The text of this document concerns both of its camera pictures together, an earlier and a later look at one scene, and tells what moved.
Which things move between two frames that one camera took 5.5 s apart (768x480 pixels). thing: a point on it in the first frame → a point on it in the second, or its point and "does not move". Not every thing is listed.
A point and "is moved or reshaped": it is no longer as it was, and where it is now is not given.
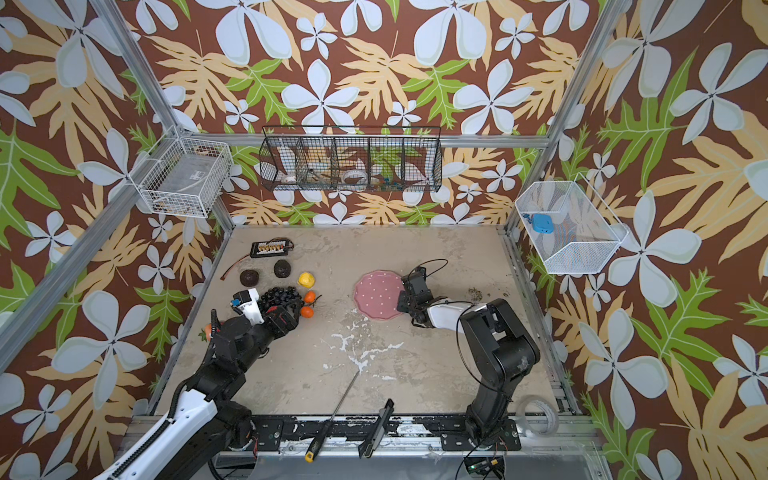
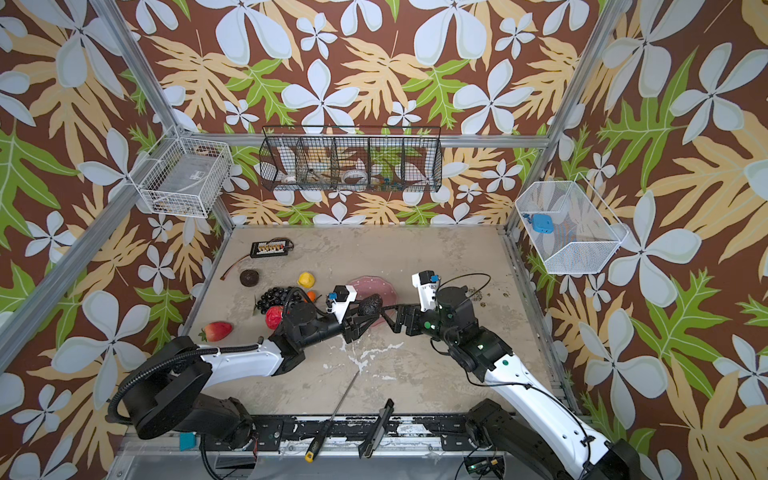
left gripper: x=290 y=322 → x=355 y=329
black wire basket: x=381 y=159 does not move
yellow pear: x=306 y=280 does not move
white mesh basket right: x=571 y=229 does not move
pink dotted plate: x=377 y=293 is moved or reshaped
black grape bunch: x=279 y=297 does not move
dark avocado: x=282 y=268 → x=371 y=305
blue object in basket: x=541 y=223 does not move
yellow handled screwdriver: x=324 y=429 does not move
